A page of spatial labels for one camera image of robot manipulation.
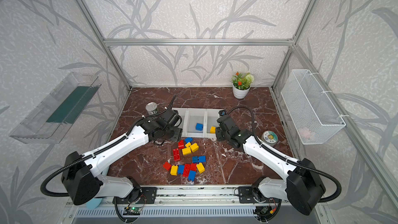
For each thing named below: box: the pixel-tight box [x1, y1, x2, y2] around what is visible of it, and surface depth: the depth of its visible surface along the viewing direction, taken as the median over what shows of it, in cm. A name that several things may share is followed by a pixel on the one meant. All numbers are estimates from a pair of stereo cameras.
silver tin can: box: [145, 101, 158, 116], surface depth 104 cm
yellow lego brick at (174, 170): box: [169, 164, 179, 176], surface depth 81 cm
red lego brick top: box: [178, 139, 186, 150], surface depth 91 cm
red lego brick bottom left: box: [162, 161, 173, 171], surface depth 85 cm
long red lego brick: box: [172, 148, 181, 162], surface depth 88 cm
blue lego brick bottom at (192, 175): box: [188, 170, 197, 182], surface depth 80 cm
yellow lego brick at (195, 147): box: [190, 143, 199, 153], surface depth 90 cm
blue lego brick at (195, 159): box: [191, 156, 199, 164], surface depth 85 cm
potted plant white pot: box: [229, 71, 255, 100], surface depth 107 cm
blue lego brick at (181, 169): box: [177, 164, 185, 175], surface depth 82 cm
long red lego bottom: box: [182, 163, 192, 178], surface depth 82 cm
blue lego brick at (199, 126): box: [195, 122, 204, 132], surface depth 98 cm
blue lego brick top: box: [184, 136, 194, 144], surface depth 93 cm
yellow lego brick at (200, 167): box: [196, 162, 206, 174], surface depth 82 cm
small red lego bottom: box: [190, 162, 197, 172], surface depth 82 cm
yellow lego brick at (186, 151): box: [181, 147, 192, 156], surface depth 88 cm
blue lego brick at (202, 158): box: [198, 155, 207, 163], surface depth 86 cm
